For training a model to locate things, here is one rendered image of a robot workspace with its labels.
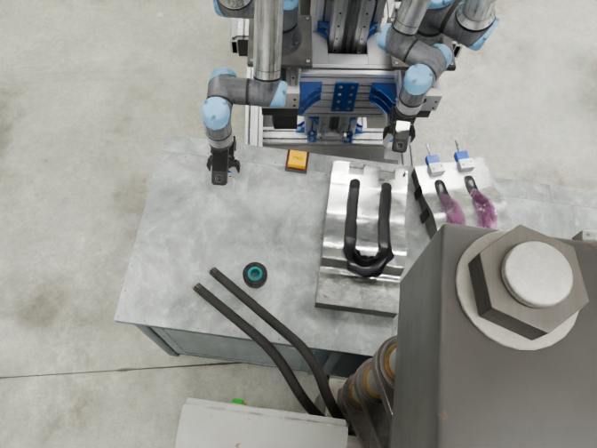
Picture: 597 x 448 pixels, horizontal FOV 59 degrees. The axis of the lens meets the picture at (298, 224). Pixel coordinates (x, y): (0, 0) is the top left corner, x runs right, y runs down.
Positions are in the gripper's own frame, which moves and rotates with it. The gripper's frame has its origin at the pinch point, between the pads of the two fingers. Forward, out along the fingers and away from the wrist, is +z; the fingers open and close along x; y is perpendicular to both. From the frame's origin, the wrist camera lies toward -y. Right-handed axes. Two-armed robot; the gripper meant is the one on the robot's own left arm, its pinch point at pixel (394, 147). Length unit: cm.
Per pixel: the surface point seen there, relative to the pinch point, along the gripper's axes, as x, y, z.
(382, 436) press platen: 5, -92, -34
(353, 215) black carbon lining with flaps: 11.3, -23.8, 7.2
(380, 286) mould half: 0.6, -46.6, 9.0
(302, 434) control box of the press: 23, -95, -52
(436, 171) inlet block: -16.3, -3.4, 6.9
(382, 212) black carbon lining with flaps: 1.6, -21.6, 7.2
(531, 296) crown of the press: 8, -83, -111
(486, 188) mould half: -34.3, -6.8, 9.1
